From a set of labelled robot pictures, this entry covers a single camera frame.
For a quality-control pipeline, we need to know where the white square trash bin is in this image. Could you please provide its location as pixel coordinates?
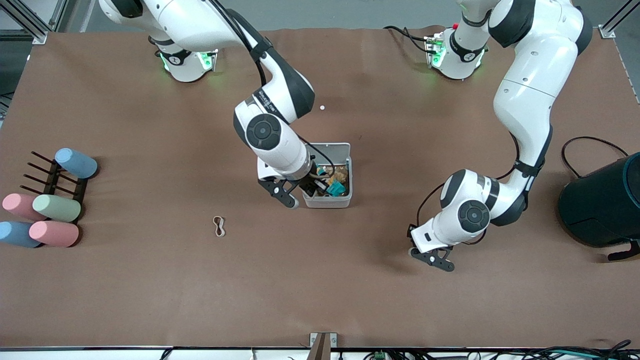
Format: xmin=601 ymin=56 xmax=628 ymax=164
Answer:
xmin=301 ymin=142 xmax=353 ymax=209

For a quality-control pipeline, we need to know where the dark teal pedal bin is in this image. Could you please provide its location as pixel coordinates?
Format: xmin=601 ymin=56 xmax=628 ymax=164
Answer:
xmin=557 ymin=151 xmax=640 ymax=262

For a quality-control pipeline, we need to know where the brown table cover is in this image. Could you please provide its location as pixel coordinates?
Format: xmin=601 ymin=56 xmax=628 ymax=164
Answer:
xmin=0 ymin=25 xmax=640 ymax=349

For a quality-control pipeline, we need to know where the left base connector plate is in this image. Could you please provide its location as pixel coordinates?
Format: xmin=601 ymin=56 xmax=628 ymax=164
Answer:
xmin=424 ymin=32 xmax=447 ymax=69

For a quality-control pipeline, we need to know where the blue plastic cup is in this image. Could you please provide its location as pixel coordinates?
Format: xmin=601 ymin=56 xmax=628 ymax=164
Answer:
xmin=0 ymin=221 xmax=43 ymax=249
xmin=54 ymin=147 xmax=99 ymax=180

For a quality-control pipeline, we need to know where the green plastic cup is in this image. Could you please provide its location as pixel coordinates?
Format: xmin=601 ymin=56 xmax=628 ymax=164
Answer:
xmin=32 ymin=194 xmax=82 ymax=223

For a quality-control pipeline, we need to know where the black cup rack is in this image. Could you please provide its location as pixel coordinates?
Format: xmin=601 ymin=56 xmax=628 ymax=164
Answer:
xmin=19 ymin=151 xmax=90 ymax=223

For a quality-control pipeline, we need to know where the pink plastic cup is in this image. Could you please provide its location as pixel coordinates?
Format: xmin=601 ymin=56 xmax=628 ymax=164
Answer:
xmin=1 ymin=193 xmax=48 ymax=222
xmin=28 ymin=220 xmax=80 ymax=248

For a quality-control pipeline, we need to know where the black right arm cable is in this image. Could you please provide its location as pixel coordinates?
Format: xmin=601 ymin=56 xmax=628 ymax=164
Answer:
xmin=210 ymin=0 xmax=337 ymax=180

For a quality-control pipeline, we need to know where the black left base cable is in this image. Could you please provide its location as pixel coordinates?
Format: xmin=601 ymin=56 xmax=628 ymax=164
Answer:
xmin=384 ymin=25 xmax=431 ymax=55

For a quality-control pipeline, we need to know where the black looped cable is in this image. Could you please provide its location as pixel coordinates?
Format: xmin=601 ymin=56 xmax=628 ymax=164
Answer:
xmin=561 ymin=136 xmax=630 ymax=179

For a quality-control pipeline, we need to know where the black cable bundle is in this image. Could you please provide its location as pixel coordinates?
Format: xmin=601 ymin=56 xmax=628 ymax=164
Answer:
xmin=390 ymin=340 xmax=640 ymax=360

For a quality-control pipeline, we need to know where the aluminium frame profile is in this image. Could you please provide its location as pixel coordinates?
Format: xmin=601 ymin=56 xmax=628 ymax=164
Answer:
xmin=600 ymin=0 xmax=640 ymax=40
xmin=0 ymin=0 xmax=68 ymax=46

